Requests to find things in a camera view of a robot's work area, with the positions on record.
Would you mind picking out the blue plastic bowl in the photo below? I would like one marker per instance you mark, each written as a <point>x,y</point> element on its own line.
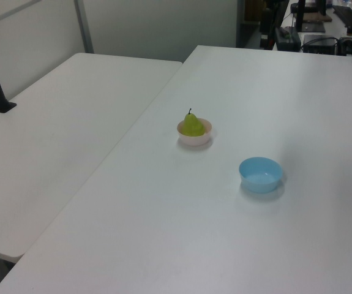
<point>259,179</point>

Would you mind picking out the black electronics box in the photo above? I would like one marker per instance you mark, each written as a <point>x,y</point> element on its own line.
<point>319,43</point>

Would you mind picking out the pink plastic bowl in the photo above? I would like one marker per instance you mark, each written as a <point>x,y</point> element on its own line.
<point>194,140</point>

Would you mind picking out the grey partition frame post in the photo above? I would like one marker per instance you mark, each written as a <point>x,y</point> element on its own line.
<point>84,26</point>

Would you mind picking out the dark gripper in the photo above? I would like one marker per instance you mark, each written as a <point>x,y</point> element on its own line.
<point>267,21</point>

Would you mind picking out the black and green device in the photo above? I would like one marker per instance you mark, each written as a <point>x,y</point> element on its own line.
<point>287,38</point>

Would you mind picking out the green pear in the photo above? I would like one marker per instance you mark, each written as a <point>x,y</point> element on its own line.
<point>192,127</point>

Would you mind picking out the black keyboard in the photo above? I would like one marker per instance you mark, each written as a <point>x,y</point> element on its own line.
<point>350,16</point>

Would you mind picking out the brown board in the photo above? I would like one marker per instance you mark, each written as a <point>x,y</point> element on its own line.
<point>316,17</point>

